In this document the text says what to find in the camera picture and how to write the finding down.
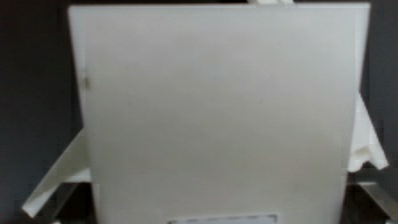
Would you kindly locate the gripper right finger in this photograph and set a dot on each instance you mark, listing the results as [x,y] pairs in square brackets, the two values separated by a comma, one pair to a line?
[369,206]

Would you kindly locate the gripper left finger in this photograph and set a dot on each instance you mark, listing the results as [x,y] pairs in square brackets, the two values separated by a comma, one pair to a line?
[67,207]

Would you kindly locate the white cabinet body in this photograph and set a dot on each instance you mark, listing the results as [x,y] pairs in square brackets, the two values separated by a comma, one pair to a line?
[69,170]

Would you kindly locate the white cabinet top block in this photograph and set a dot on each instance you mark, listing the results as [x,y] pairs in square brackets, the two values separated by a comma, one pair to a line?
[218,85]

